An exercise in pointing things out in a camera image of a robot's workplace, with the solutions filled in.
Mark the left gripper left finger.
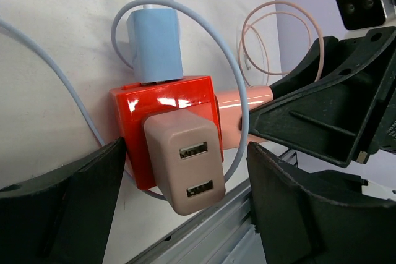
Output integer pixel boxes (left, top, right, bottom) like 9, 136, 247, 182
1, 137, 126, 263

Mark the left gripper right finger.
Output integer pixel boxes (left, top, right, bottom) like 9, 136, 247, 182
247, 143, 395, 263

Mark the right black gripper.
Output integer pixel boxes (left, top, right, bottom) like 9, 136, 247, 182
249, 26, 395, 168

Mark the pink plug charger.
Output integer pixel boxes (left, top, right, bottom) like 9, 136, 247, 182
144, 110, 225, 215
216, 86, 273, 150

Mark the pink thin cable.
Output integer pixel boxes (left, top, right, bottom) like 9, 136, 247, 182
238, 0, 325, 87

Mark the red cube socket adapter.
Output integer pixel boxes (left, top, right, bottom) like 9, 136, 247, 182
110, 75, 223, 190

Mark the light blue plug charger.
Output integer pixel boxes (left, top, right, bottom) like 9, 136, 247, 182
126, 8, 183, 84

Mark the aluminium front rail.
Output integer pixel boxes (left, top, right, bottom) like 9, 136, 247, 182
126, 149, 298, 264

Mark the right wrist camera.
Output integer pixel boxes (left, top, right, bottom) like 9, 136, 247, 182
336, 0, 395, 38

